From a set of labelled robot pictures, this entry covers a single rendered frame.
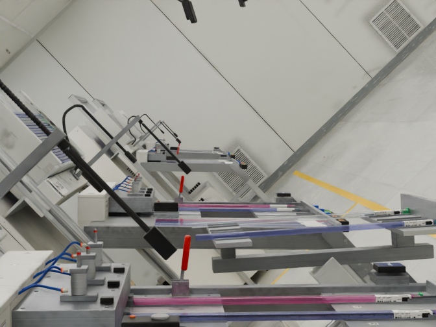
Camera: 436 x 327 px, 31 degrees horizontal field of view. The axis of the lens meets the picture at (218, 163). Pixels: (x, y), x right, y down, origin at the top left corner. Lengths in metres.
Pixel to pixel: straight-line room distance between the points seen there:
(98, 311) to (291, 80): 7.92
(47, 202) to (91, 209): 0.25
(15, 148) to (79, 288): 1.24
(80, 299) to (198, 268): 4.71
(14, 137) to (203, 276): 3.67
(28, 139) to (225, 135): 6.61
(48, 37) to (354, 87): 3.42
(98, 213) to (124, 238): 0.21
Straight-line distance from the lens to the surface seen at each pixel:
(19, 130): 2.31
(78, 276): 1.11
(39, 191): 2.16
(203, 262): 5.80
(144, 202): 2.49
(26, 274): 1.21
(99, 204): 2.37
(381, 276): 1.46
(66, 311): 1.07
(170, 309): 1.31
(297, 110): 8.90
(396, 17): 9.20
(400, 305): 1.37
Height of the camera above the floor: 1.25
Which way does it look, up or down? 4 degrees down
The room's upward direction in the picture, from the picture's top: 44 degrees counter-clockwise
